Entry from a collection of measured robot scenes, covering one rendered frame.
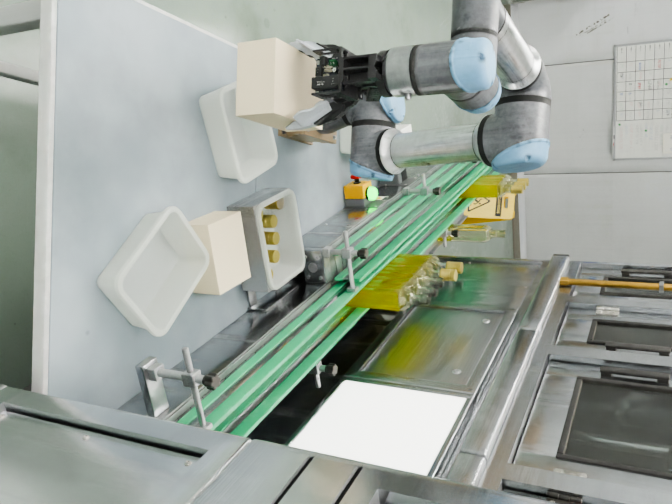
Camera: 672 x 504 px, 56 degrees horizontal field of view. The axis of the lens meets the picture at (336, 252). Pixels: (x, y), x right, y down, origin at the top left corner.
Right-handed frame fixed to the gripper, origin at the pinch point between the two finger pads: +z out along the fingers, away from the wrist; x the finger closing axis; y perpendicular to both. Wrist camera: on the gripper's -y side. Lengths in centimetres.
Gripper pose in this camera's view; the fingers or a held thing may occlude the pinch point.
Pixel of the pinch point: (289, 87)
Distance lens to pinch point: 113.2
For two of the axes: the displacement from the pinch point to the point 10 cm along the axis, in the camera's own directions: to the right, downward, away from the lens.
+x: -0.3, 10.0, 0.2
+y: -4.7, 0.0, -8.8
